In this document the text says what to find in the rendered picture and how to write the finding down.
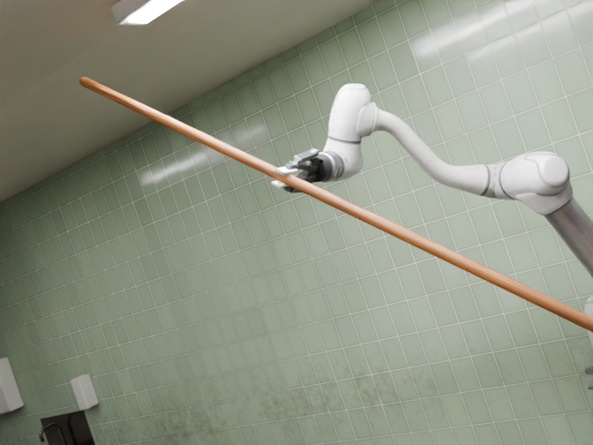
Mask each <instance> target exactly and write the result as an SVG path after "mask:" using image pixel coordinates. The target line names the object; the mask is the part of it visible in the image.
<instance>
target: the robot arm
mask: <svg viewBox="0 0 593 445"><path fill-rule="evenodd" d="M376 131H384V132H388V133H390V134H392V135H393V136H394V137H395V138H396V139H397V140H398V142H399V143H400V144H401V145H402V146H403V147H404V149H405V150H406V151H407V152H408V153H409V155H410V156H411V157H412V158H413V159H414V160H415V161H416V163H417V164H418V165H419V166H420V167H421V169H422V170H423V171H424V172H425V173H426V174H427V175H428V176H429V177H431V178H432V179H434V180H435V181H437V182H439V183H441V184H443V185H446V186H449V187H453V188H455V189H459V190H462V191H465V192H470V193H473V194H475V195H479V196H484V197H487V198H490V199H497V200H519V201H520V202H522V203H523V204H525V205H526V206H527V207H529V208H530V209H532V210H533V211H534V212H535V213H537V214H539V215H543V216H544V217H545V218H546V220H547V221H548V222H549V223H550V225H551V226H552V227H553V228H554V229H555V230H556V232H557V233H558V234H559V236H560V237H561V238H562V240H563V241H564V242H565V243H566V245H567V246H568V248H569V249H570V250H571V251H572V253H573V254H574V256H575V257H576V258H577V259H578V261H579V262H580V263H581V264H582V265H583V266H584V268H585V269H586V270H587V272H588V273H589V274H590V276H591V277H592V278H593V222H592V221H591V220H590V218H589V217H588V216H587V214H586V213H585V212H584V210H583V209H582V207H581V206H580V205H579V204H578V202H577V201H576V200H575V198H574V197H573V187H572V186H571V183H570V169H569V166H568V164H567V162H566V161H565V159H563V158H562V157H561V156H559V155H556V154H554V153H551V152H545V151H538V152H532V153H528V154H525V155H520V156H517V157H515V158H514V159H513V160H510V161H507V162H501V163H498V164H491V165H486V164H478V165H469V166H452V165H449V164H446V163H444V162H442V161H441V160H440V159H439V158H438V157H437V156H436V155H435V154H434V153H433V152H432V151H431V150H430V149H429V148H428V147H427V146H426V145H425V143H424V142H423V141H422V140H421V139H420V138H419V137H418V136H417V135H416V134H415V133H414V132H413V130H412V129H411V128H410V127H409V126H408V125H407V124H406V123H405V122H403V121H402V120H401V119H400V118H398V117H397V116H395V115H393V114H391V113H388V112H385V111H383V110H381V109H379V108H378V107H377V106H376V104H375V102H371V95H370V93H369V91H368V89H367V87H365V86H364V85H362V84H347V85H344V86H343V87H342V88H341V89H340V90H339V92H338V93H337V95H336V97H335V99H334V104H333V107H332V111H331V115H330V120H329V133H328V138H327V143H326V146H325V149H324V151H323V152H321V153H320V152H319V150H317V149H315V148H311V149H310V150H309V151H307V152H304V153H302V154H299V155H295V156H294V157H293V159H294V161H293V162H291V161H289V162H288V164H286V167H281V168H277V169H275V171H276V172H278V173H280V174H282V175H287V174H291V173H295V172H297V170H303V172H300V173H298V175H297V176H296V177H299V178H301V179H303V180H304V181H306V182H309V183H311V184H312V183H317V182H322V183H327V182H330V181H342V180H346V179H349V178H351V177H354V176H355V175H356V174H357V173H358V172H359V171H360V169H362V167H363V163H364V159H363V156H362V153H361V140H362V138H363V137H365V136H371V135H372V134H373V133H374V132H376ZM271 185H274V186H276V187H278V188H283V189H284V190H285V191H287V192H290V193H298V192H300V191H298V190H297V189H295V188H293V187H291V186H289V185H286V184H284V183H283V182H280V181H278V180H277V181H273V182H272V183H271ZM584 312H585V313H586V314H588V315H590V316H592V317H593V295H592V296H590V297H589V298H588V299H587V302H586V303H585V306H584Z"/></svg>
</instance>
